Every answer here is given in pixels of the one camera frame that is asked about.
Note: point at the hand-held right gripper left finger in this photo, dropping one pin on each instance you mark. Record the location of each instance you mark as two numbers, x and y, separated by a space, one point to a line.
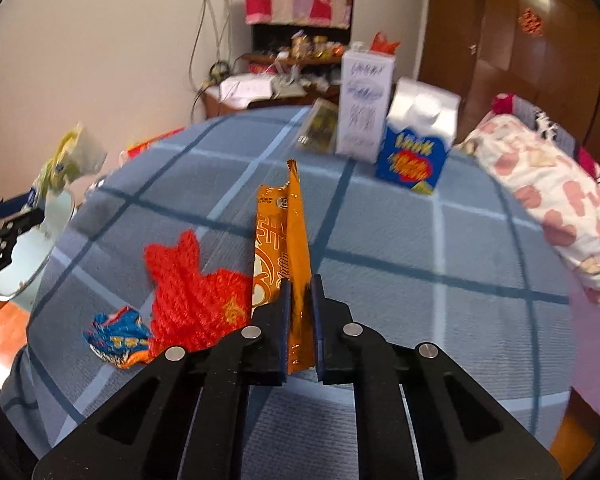
286 330

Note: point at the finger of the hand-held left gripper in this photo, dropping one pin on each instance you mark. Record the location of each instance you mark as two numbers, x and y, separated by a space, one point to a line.
25 222
27 200

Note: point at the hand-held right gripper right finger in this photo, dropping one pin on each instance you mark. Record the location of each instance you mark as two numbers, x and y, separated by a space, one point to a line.
318 330

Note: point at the light blue enamel basin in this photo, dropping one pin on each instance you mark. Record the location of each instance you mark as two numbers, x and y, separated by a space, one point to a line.
30 260

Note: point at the yellow white wrapper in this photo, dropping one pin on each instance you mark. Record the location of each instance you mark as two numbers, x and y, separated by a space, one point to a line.
75 155

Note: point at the orange snack wrapper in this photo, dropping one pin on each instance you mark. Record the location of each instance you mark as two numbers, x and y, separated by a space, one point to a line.
297 240

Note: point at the red foam mesh net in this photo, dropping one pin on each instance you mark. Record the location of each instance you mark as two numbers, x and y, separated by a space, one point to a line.
190 290

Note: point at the blue plaid bedsheet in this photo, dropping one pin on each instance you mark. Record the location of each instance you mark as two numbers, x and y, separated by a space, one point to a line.
430 270

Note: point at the blue orange crumpled wrapper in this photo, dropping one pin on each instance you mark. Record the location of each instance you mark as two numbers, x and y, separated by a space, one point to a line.
115 336

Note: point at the blue carton with silver top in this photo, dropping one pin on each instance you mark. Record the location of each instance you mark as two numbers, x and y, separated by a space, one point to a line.
410 162

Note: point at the wooden tv cabinet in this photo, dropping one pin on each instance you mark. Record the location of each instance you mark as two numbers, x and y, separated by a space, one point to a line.
215 105

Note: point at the white patterned carton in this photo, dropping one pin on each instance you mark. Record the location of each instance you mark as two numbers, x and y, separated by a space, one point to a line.
362 110

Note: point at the white flat box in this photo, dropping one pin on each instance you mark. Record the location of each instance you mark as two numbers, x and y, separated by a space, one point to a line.
245 89

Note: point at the floral pink pillow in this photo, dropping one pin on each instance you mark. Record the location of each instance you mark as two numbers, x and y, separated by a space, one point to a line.
555 200

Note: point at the gold jars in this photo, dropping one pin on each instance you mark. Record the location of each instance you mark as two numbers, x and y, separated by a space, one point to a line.
315 46

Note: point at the black television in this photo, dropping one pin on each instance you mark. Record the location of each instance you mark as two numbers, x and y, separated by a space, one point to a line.
270 37

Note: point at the orange plastic bag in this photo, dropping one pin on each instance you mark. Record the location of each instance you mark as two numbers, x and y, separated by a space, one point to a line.
385 44

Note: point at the wooden door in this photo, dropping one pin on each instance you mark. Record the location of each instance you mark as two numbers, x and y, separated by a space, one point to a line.
450 25

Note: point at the wooden wardrobe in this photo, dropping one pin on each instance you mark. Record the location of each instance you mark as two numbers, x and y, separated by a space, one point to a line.
555 70

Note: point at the red paper decoration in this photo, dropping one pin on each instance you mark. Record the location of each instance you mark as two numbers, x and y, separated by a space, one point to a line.
530 21

